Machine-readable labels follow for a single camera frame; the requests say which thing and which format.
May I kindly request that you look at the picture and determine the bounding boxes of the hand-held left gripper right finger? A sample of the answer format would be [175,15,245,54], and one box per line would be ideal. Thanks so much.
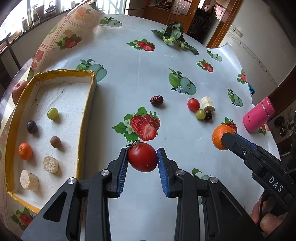
[157,147,264,241]

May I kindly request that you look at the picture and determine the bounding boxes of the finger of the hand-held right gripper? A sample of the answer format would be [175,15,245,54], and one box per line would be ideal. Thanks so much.
[222,132,258,163]
[235,133,258,149]

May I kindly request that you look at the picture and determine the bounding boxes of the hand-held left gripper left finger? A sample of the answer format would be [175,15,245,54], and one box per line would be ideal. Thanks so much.
[21,147,129,241]

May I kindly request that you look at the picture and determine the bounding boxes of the orange mandarin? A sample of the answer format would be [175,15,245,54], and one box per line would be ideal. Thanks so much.
[18,142,33,161]
[212,125,235,151]

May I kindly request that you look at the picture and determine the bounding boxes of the round porous beige slice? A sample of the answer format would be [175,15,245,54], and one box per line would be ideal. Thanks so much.
[43,156,59,174]

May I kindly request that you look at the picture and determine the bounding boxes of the cardboard box with yellow tape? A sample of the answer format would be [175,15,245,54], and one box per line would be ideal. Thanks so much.
[5,69,97,214]

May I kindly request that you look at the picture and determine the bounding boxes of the pale beige chunk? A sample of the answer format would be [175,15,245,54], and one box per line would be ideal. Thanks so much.
[20,170,39,192]

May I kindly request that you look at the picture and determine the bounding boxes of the person's right hand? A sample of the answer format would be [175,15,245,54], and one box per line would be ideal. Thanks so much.
[250,201,287,235]

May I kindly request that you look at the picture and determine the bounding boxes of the pink thermos bottle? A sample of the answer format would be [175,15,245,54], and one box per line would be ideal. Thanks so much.
[243,97,275,134]

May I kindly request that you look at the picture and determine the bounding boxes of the dark appliance with dials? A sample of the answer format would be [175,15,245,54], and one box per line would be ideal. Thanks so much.
[273,109,296,150]

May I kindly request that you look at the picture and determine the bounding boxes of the pale ribbed chunk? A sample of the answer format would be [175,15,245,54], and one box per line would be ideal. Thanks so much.
[201,96,215,112]

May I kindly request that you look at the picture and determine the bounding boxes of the small red cherry tomato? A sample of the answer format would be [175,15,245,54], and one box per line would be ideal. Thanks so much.
[187,98,200,111]

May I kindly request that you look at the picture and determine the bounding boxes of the brown wooden board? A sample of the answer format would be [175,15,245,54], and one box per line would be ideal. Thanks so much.
[268,74,296,113]

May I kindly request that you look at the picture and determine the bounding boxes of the dried red date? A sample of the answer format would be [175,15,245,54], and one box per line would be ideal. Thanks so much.
[150,95,164,107]

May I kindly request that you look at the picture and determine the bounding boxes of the fruit print tablecloth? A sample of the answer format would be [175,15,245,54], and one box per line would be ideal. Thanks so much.
[0,5,281,241]

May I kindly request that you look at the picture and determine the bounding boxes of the dark metal rack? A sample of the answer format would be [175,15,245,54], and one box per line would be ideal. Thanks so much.
[186,8,219,44]

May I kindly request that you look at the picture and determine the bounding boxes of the green leafy vegetable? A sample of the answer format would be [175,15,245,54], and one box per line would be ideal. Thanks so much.
[151,22,199,55]

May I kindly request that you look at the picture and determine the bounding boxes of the red apple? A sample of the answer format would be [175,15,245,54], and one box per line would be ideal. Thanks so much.
[12,81,30,105]

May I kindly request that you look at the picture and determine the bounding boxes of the wooden cabinet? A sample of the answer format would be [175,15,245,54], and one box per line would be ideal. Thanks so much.
[144,0,200,26]

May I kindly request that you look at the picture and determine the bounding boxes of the dark chair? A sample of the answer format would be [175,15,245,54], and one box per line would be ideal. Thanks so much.
[0,32,22,70]

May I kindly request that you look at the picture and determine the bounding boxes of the metal pot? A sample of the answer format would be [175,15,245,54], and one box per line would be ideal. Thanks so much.
[45,1,57,14]

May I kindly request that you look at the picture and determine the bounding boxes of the white spray bottle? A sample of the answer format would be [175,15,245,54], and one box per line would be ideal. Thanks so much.
[32,3,41,24]

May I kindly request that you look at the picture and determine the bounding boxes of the wooden door frame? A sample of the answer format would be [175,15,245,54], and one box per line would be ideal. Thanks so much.
[206,0,243,49]

